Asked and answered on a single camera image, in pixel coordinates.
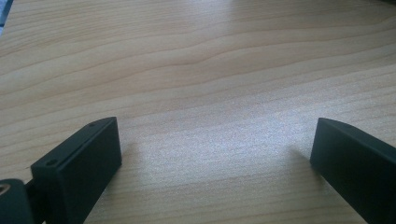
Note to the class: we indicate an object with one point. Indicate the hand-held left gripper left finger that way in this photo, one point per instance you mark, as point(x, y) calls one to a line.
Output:
point(77, 168)

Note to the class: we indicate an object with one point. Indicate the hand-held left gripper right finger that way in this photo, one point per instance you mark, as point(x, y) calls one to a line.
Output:
point(351, 161)

